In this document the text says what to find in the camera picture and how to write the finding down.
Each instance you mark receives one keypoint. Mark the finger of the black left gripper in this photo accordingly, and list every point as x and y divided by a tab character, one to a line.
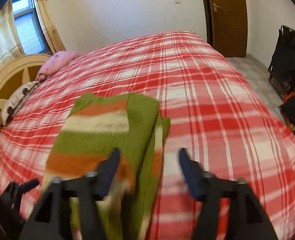
22	188

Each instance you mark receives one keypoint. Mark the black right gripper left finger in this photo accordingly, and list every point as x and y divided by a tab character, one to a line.
50	218

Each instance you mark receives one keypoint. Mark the green orange white striped sweater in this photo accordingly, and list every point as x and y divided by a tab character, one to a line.
96	126

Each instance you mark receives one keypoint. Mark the white patterned cloth at headboard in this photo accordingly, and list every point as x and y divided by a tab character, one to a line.
16	101

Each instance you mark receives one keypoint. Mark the red white plaid bedspread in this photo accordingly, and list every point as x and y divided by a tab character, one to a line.
214	113

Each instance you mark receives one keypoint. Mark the beige round wooden headboard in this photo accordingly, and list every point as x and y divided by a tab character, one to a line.
17	73

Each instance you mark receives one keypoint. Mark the pink pillow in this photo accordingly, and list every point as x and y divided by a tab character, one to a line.
59	60

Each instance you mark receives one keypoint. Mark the beige patterned curtain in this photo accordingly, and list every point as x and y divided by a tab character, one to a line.
10	47

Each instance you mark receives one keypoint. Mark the window with blue glass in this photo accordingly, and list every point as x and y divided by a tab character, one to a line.
29	30

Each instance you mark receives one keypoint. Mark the black folding chair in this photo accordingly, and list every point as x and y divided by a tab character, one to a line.
282	65

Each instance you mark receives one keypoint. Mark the brown wooden door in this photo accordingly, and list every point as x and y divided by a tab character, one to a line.
227	29

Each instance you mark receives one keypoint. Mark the silver door handle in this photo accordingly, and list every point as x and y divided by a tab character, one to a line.
215	7

